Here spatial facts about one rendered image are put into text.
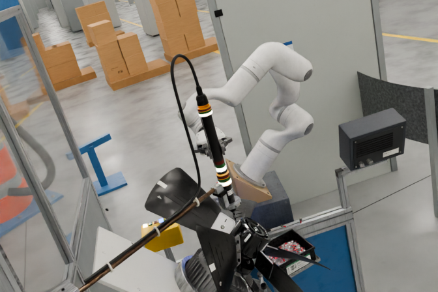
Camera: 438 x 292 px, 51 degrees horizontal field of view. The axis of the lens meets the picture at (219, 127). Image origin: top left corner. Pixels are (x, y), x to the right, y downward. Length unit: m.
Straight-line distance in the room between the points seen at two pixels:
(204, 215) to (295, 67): 0.68
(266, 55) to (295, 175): 2.12
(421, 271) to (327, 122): 1.26
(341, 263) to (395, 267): 0.85
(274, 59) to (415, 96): 1.64
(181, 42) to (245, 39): 6.39
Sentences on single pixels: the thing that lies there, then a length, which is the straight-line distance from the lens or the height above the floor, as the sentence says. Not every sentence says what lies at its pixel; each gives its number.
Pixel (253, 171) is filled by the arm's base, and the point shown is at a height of 1.06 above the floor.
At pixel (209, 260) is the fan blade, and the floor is 1.36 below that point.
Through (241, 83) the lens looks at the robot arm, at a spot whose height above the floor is 1.61.
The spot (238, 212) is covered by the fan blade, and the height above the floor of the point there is 1.18.
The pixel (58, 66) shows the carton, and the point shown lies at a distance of 10.55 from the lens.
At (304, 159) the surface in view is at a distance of 3.69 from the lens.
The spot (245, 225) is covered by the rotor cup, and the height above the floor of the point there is 1.26.
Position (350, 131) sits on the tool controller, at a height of 1.24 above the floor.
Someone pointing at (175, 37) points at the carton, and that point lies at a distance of 9.56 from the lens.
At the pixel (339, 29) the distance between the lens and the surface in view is 3.49.
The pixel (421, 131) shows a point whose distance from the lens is 3.29.
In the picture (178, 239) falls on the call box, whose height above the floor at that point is 1.01.
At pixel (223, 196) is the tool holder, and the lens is 1.52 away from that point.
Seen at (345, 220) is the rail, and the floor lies 0.80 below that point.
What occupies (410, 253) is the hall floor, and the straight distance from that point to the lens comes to 3.26.
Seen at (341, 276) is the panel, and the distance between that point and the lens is 2.41.
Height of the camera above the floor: 2.11
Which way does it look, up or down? 22 degrees down
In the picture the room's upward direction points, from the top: 15 degrees counter-clockwise
